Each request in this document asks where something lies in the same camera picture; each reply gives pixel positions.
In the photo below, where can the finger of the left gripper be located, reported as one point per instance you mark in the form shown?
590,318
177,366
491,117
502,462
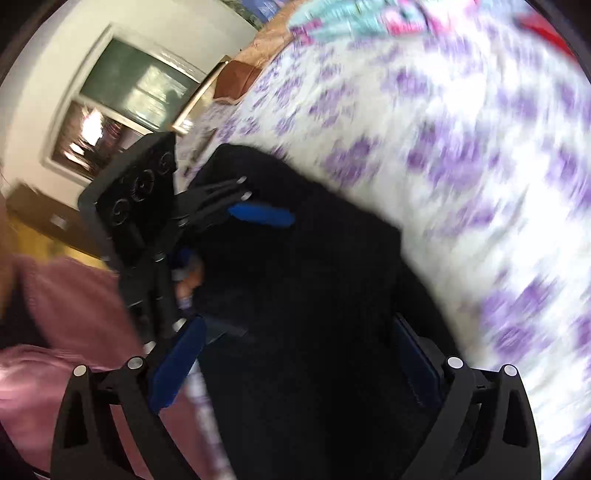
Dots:
201,209
208,189

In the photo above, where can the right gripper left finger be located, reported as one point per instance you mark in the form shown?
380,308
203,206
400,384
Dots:
86,443

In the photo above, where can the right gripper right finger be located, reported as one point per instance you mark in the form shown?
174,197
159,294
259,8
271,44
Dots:
481,422

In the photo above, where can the black pants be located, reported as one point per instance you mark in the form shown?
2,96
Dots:
308,381

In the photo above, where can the pink sleeved forearm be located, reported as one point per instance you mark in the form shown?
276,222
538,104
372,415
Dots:
60,314

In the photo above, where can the person left hand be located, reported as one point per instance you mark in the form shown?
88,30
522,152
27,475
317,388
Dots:
189,278

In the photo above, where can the brown orange pillow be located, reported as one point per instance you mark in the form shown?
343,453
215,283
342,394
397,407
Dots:
238,76

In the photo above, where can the blue patterned cloth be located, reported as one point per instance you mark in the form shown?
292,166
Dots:
264,10

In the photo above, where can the folded colourful floral quilt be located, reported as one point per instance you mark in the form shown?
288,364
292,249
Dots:
324,21

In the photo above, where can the purple floral bed sheet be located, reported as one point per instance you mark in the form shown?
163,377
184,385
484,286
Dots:
476,143

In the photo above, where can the red folded garment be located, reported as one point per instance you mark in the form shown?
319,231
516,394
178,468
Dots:
539,26

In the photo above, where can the window with white frame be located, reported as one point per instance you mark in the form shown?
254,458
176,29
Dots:
126,86

